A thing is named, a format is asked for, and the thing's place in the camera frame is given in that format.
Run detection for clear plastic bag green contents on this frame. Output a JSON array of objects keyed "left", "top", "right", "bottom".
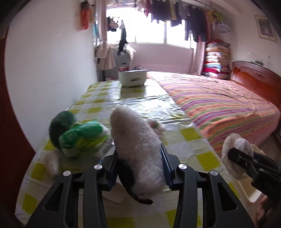
[{"left": 146, "top": 118, "right": 165, "bottom": 141}]

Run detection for hanging dark clothes row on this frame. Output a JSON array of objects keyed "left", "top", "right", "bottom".
[{"left": 135, "top": 0, "right": 211, "bottom": 43}]

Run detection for stack of folded quilts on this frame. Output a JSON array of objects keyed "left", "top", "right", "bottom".
[{"left": 202, "top": 39, "right": 231, "bottom": 80}]

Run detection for pink curtain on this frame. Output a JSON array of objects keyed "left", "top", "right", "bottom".
[
  {"left": 96, "top": 0, "right": 108, "bottom": 43},
  {"left": 189, "top": 42, "right": 206, "bottom": 75}
]

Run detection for cream plastic trash bin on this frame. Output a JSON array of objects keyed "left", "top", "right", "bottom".
[{"left": 234, "top": 177, "right": 264, "bottom": 206}]

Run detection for pink curtain left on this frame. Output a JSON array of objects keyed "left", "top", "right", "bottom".
[{"left": 96, "top": 0, "right": 108, "bottom": 43}]

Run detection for beige garment on curtain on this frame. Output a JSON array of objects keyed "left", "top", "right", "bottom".
[{"left": 96, "top": 41, "right": 116, "bottom": 70}]

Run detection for striped bed sheet mattress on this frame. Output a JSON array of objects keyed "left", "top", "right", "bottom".
[{"left": 147, "top": 71, "right": 280, "bottom": 155}]

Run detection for white paper towel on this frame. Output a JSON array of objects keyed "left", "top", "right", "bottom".
[{"left": 44, "top": 151, "right": 60, "bottom": 178}]

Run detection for pink curtain right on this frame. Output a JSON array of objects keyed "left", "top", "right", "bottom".
[{"left": 189, "top": 42, "right": 206, "bottom": 75}]

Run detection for red wooden headboard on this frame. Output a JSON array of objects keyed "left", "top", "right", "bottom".
[{"left": 231, "top": 61, "right": 280, "bottom": 109}]

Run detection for green tissue pack wrapper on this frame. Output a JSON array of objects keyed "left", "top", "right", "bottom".
[{"left": 59, "top": 121, "right": 112, "bottom": 158}]

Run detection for black hanging garment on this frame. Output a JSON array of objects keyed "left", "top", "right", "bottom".
[{"left": 117, "top": 20, "right": 128, "bottom": 55}]

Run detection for orange cloth on wall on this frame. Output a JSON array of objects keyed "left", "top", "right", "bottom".
[{"left": 80, "top": 1, "right": 95, "bottom": 30}]

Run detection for framed wall picture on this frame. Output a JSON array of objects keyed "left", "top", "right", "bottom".
[{"left": 255, "top": 16, "right": 277, "bottom": 42}]

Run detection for white flat paper card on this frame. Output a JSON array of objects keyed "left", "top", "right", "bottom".
[{"left": 102, "top": 183, "right": 127, "bottom": 204}]

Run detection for person's right hand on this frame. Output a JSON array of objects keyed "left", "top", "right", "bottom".
[{"left": 255, "top": 196, "right": 273, "bottom": 227}]

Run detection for white pen holder box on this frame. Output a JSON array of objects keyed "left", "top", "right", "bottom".
[{"left": 118, "top": 69, "right": 148, "bottom": 87}]

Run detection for green broccoli plush toy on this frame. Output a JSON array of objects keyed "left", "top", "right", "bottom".
[{"left": 49, "top": 111, "right": 77, "bottom": 150}]

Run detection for white cabinet under window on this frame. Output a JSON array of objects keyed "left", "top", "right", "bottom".
[{"left": 110, "top": 44, "right": 136, "bottom": 80}]

